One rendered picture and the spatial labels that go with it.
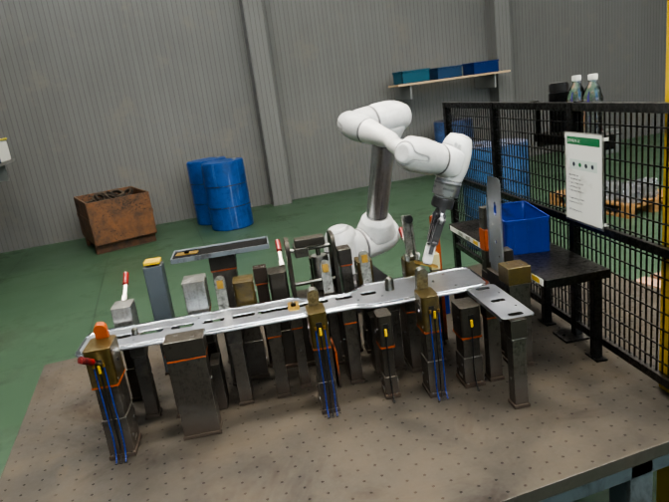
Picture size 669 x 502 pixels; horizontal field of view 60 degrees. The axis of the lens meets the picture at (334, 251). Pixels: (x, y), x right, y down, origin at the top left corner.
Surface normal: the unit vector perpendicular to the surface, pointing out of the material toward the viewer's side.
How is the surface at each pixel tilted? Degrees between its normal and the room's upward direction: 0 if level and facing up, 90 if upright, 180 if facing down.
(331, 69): 90
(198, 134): 90
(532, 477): 0
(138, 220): 90
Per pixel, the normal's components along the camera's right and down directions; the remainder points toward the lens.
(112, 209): 0.53, 0.16
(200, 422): 0.15, 0.25
